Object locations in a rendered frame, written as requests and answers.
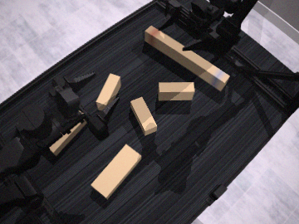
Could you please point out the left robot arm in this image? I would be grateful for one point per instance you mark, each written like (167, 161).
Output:
(23, 153)

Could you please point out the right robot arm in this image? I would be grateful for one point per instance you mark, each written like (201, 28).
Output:
(230, 27)

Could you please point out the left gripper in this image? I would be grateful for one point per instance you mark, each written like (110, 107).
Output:
(98, 128)

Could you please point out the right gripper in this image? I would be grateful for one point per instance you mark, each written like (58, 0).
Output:
(196, 25)

